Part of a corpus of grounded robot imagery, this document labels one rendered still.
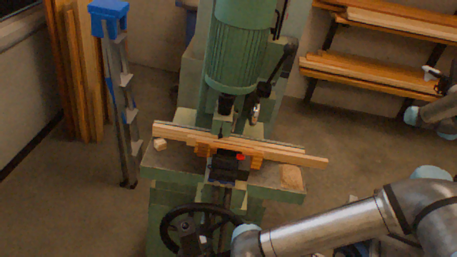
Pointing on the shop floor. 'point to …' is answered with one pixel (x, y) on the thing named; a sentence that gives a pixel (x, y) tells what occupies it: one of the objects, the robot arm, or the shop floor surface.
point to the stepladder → (118, 81)
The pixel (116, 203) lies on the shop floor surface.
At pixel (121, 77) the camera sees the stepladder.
